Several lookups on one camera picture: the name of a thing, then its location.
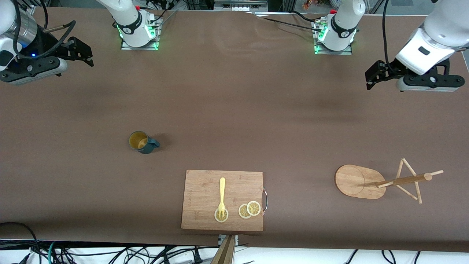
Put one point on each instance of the wooden post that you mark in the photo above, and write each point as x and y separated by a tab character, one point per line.
224	253

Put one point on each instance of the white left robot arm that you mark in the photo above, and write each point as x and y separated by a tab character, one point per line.
436	33

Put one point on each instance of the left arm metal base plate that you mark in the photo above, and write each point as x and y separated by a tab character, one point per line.
348	51

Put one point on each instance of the wooden cup rack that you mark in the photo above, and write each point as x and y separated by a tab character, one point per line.
355	181

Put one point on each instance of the yellow plastic fork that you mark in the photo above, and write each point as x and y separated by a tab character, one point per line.
222	190

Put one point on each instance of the lemon slice under fork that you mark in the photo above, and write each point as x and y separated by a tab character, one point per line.
216	216

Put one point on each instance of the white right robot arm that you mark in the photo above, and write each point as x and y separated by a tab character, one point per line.
128	14

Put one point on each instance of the bamboo cutting board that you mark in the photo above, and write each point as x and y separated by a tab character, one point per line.
201	198

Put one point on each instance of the dark teal mug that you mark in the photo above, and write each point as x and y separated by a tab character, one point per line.
141	142

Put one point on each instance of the grey metal equipment box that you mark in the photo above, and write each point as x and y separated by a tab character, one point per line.
240	5

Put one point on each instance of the metal clamp bracket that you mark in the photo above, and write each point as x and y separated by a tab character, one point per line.
236	239

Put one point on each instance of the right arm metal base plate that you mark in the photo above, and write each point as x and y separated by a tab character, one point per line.
155	36

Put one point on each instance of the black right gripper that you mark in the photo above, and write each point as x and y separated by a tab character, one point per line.
49	44

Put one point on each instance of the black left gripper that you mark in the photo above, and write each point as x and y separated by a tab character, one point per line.
388	69

